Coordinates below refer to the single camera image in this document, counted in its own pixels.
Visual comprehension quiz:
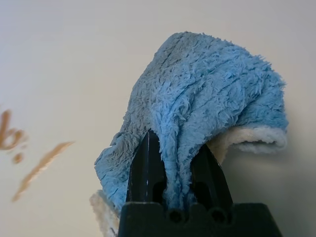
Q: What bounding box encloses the brown streaked liquid spill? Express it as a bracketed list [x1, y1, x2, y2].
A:
[11, 141, 76, 202]

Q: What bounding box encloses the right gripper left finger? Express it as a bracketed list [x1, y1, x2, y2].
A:
[125, 130, 169, 206]

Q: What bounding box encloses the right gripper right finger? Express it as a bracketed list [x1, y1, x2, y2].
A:
[188, 143, 234, 207]

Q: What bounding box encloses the blue fluffy rag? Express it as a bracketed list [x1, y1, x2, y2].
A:
[89, 30, 290, 237]

